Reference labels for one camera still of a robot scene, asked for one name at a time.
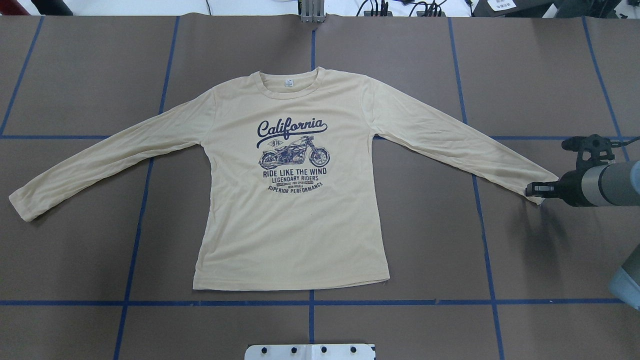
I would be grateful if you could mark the aluminium frame post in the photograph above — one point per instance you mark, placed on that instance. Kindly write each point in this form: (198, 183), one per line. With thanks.
(311, 11)

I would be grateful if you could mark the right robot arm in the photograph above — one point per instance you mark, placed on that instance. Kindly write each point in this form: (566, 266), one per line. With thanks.
(621, 181)

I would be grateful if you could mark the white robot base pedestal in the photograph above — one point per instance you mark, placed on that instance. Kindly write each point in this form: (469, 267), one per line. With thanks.
(327, 351)

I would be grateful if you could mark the cream long-sleeve printed shirt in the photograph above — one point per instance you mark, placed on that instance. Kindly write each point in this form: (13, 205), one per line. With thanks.
(293, 204)

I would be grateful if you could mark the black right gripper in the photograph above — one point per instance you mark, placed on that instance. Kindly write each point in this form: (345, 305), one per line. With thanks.
(570, 188)

